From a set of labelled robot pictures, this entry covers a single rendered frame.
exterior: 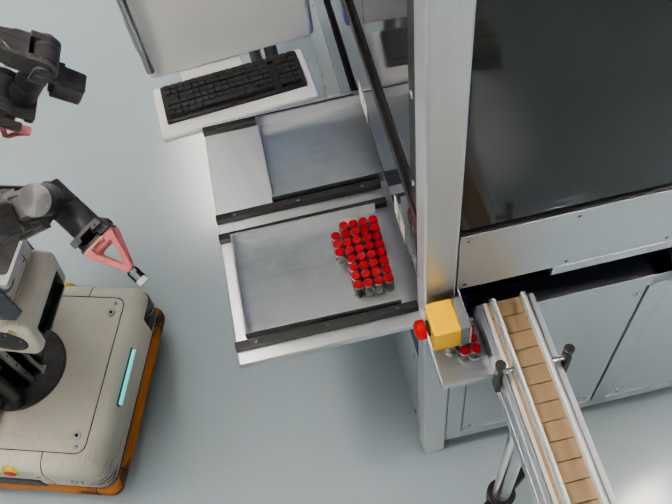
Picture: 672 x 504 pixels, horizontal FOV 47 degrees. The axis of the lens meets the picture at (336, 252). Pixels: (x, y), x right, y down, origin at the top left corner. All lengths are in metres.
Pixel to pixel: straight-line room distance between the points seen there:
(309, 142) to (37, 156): 1.72
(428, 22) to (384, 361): 1.74
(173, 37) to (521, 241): 1.20
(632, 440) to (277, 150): 1.40
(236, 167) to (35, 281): 0.57
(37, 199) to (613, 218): 1.01
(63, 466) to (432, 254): 1.38
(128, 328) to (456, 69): 1.68
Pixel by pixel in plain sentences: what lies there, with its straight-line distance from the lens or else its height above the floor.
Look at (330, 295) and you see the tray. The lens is 1.69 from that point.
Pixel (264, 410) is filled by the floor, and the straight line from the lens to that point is 2.55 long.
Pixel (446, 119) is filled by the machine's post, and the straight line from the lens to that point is 1.10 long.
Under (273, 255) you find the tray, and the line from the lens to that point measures 1.76.
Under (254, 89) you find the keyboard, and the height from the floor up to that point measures 0.83.
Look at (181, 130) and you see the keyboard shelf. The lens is 2.16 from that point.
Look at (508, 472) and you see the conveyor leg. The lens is 2.02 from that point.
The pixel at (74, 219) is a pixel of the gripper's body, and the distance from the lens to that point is 1.41.
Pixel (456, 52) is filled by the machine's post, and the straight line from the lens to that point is 1.01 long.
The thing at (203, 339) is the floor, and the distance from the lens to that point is 2.71.
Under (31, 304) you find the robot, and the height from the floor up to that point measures 0.80.
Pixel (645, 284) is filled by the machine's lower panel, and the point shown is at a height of 0.84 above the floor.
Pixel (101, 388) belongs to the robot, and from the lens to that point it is 2.42.
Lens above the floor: 2.35
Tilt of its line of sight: 58 degrees down
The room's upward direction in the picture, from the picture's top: 10 degrees counter-clockwise
